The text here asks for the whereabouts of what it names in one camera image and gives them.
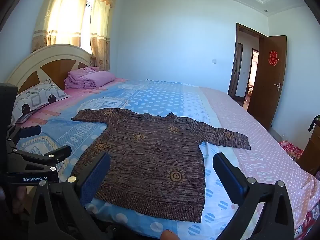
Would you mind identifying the pink dotted bed sheet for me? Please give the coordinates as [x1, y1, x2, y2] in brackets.
[199, 86, 320, 240]

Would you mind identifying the blue printed bedspread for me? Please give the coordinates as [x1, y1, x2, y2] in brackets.
[15, 79, 240, 240]

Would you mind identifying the dark patterned pillow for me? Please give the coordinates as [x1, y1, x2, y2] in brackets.
[15, 112, 34, 125]

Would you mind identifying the wide yellow curtain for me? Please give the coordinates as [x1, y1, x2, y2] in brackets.
[31, 0, 94, 53]

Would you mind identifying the folded pink blanket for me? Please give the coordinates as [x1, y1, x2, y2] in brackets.
[64, 66, 116, 89]

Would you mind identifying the white patterned pillow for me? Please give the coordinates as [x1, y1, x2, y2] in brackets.
[11, 78, 69, 124]

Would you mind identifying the narrow yellow curtain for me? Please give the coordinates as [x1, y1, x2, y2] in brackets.
[89, 0, 118, 72]

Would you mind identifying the wooden cabinet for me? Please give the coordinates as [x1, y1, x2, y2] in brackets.
[299, 120, 320, 176]

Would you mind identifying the red patterned cloth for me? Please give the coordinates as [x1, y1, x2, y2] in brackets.
[279, 140, 304, 159]

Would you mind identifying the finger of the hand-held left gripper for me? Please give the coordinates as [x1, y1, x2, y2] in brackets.
[6, 125, 42, 151]
[7, 145, 72, 178]

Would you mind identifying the brown knitted sweater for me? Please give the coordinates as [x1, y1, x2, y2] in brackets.
[71, 107, 251, 223]

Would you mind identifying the window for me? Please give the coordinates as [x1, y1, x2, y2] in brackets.
[84, 0, 92, 51]

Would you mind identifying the brown door frame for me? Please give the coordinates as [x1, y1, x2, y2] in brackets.
[228, 22, 268, 100]

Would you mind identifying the cream and wood headboard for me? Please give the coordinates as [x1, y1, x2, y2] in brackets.
[5, 44, 93, 93]

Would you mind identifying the red paper door decoration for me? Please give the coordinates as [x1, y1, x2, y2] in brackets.
[268, 50, 279, 66]

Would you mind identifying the person's right hand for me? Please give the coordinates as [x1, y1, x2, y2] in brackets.
[160, 229, 180, 240]

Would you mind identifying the brown wooden door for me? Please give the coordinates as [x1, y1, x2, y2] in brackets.
[247, 35, 287, 130]

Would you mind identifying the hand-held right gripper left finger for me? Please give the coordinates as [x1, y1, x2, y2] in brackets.
[29, 152, 112, 240]

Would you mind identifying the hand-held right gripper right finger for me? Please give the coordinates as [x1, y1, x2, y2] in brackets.
[212, 152, 297, 240]

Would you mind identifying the person's left hand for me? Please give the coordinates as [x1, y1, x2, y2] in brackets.
[10, 187, 28, 214]

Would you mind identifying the dark item on cabinet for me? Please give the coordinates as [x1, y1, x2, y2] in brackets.
[308, 115, 320, 132]

